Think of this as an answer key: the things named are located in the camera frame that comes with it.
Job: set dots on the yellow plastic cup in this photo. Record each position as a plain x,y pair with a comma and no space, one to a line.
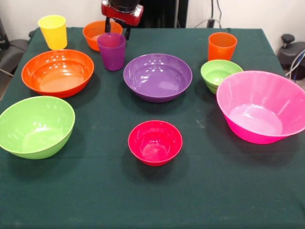
53,33

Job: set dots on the grey office chair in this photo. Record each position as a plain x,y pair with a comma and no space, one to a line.
14,51

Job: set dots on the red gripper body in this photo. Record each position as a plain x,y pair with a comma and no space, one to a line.
121,17

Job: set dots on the purple plastic bowl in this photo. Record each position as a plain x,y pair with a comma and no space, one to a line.
157,81

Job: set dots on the orange plastic cup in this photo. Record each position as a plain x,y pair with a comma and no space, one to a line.
221,50

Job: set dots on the dark green tablecloth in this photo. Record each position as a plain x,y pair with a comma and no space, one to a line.
152,190

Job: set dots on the large orange plastic bowl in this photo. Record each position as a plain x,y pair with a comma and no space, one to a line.
57,74

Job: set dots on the large green plastic bowl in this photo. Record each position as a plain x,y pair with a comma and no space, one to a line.
35,126

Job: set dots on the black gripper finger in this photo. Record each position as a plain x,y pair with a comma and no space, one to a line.
128,33
108,25

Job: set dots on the small green plastic bowl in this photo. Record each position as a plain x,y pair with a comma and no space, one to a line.
216,74

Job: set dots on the purple plastic cup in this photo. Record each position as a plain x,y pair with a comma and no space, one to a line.
112,55

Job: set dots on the large pink plastic bowl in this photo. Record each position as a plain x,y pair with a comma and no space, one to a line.
257,107

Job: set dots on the small orange plastic bowl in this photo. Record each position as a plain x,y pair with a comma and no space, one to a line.
91,33

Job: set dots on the black power adapter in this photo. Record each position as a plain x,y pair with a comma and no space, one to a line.
210,23

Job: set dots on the small red plastic bowl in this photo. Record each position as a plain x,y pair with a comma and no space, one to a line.
155,145

